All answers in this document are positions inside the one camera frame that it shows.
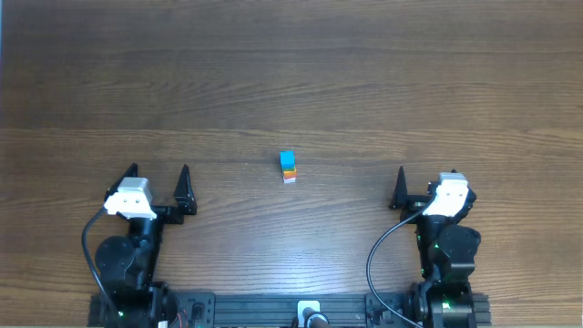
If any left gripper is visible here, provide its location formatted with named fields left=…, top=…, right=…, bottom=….
left=105, top=162, right=199, bottom=226

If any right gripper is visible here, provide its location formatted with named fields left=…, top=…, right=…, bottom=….
left=387, top=165, right=458, bottom=218

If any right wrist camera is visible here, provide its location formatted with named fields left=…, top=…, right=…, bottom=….
left=423, top=171, right=471, bottom=218

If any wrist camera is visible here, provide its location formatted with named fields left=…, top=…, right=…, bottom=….
left=103, top=176, right=159, bottom=221
left=423, top=171, right=471, bottom=218

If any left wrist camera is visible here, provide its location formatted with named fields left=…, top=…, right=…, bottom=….
left=103, top=176, right=159, bottom=221

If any mounting rail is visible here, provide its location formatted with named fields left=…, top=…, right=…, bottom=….
left=88, top=291, right=494, bottom=328

